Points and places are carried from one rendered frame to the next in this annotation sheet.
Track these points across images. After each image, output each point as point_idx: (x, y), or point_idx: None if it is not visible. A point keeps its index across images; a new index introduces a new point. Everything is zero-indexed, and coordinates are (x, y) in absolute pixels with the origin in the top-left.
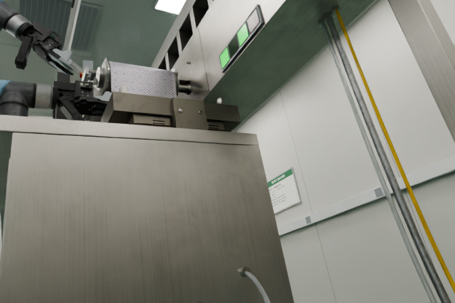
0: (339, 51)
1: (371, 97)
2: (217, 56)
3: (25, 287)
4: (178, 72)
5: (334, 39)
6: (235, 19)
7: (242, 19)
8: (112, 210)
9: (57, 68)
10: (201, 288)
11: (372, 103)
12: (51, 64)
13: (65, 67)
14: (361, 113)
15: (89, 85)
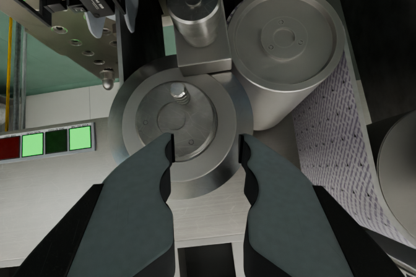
0: (14, 103)
1: (7, 59)
2: (101, 153)
3: None
4: (249, 206)
5: (15, 116)
6: (44, 177)
7: (32, 169)
8: None
9: (286, 185)
10: None
11: (8, 54)
12: (348, 261)
13: (168, 138)
14: (17, 50)
15: (41, 8)
